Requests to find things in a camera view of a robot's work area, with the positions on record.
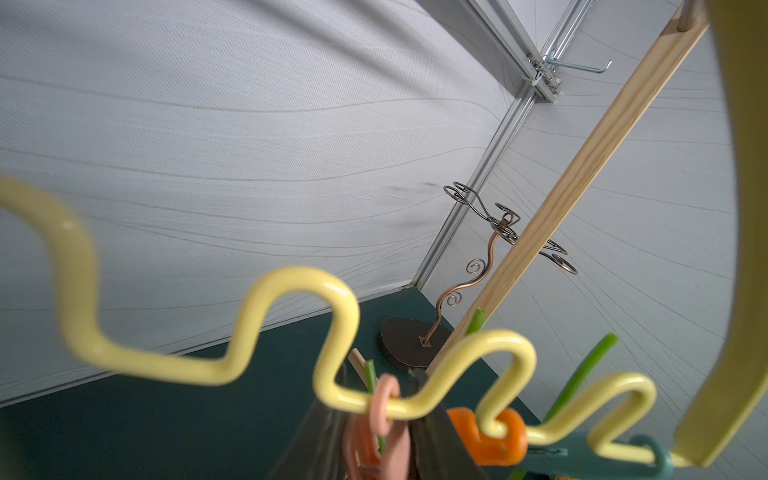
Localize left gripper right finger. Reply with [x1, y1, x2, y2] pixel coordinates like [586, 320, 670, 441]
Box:
[408, 402, 488, 480]

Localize aluminium top rail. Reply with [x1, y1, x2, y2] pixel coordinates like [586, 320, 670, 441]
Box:
[418, 1, 594, 103]

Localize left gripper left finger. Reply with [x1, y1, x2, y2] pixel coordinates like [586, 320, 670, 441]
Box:
[268, 400, 349, 480]

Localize pink tulip flower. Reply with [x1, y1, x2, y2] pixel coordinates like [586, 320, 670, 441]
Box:
[509, 332, 619, 480]

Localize orange clothes peg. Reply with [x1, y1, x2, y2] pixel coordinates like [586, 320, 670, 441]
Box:
[447, 407, 528, 467]

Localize brown metal mug tree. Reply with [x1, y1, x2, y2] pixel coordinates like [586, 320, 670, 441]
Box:
[379, 181, 579, 371]

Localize teal clothes peg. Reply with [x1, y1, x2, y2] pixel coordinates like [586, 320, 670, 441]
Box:
[515, 432, 675, 479]

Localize metal hook clamp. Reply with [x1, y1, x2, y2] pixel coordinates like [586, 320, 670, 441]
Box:
[528, 55, 612, 91]

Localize wooden clothes rack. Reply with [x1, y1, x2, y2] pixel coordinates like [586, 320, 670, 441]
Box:
[347, 0, 712, 391]

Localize yellow wavy clothes hanger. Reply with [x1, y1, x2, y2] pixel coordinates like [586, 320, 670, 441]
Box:
[1, 1, 739, 479]

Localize pink clothes peg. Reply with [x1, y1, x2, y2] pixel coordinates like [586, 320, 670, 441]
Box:
[342, 374, 411, 479]

